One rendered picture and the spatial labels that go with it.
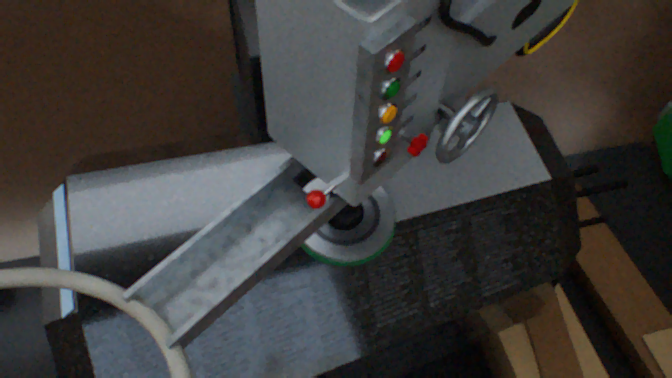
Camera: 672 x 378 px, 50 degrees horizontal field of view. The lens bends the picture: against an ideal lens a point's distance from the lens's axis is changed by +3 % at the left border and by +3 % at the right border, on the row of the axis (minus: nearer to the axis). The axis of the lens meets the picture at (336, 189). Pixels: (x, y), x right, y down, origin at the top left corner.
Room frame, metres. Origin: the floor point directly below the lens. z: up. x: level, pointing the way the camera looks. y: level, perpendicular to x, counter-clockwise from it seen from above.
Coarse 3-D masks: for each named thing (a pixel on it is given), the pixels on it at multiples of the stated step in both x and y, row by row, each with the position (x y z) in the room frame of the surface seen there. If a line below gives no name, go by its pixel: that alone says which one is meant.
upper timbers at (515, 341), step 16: (560, 288) 0.92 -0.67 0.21; (560, 304) 0.86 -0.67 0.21; (576, 320) 0.82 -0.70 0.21; (496, 336) 0.76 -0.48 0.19; (512, 336) 0.76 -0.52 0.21; (528, 336) 0.76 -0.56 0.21; (576, 336) 0.77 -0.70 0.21; (496, 352) 0.74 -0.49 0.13; (512, 352) 0.71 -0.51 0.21; (528, 352) 0.71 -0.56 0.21; (576, 352) 0.72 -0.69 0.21; (592, 352) 0.73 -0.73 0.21; (512, 368) 0.67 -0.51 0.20; (528, 368) 0.67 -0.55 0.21; (592, 368) 0.68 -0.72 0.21
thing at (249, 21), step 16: (240, 0) 1.50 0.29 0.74; (240, 16) 1.44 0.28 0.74; (240, 32) 1.43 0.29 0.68; (256, 32) 1.38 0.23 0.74; (240, 48) 1.60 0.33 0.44; (256, 48) 1.32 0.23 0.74; (240, 64) 1.72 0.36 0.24; (256, 64) 1.29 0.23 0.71; (240, 80) 1.77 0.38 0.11; (256, 80) 1.29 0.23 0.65; (240, 96) 1.76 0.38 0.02; (256, 96) 1.29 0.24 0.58; (240, 112) 1.68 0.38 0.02; (256, 112) 1.29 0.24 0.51; (256, 128) 1.30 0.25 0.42
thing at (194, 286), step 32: (288, 160) 0.72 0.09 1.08; (256, 192) 0.65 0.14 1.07; (288, 192) 0.68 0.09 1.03; (224, 224) 0.60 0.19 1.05; (256, 224) 0.61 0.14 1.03; (288, 224) 0.62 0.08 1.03; (320, 224) 0.61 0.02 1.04; (192, 256) 0.54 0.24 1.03; (224, 256) 0.55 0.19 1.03; (256, 256) 0.55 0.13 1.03; (128, 288) 0.47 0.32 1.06; (160, 288) 0.49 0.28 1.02; (192, 288) 0.49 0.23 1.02; (224, 288) 0.49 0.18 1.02; (192, 320) 0.42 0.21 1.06
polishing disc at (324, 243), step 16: (384, 192) 0.81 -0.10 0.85; (368, 208) 0.77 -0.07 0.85; (384, 208) 0.77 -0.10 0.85; (368, 224) 0.73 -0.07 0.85; (384, 224) 0.73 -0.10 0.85; (320, 240) 0.69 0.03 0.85; (336, 240) 0.69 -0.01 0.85; (352, 240) 0.69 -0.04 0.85; (368, 240) 0.69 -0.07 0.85; (384, 240) 0.69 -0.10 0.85; (336, 256) 0.65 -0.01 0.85; (352, 256) 0.65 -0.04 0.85; (368, 256) 0.66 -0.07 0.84
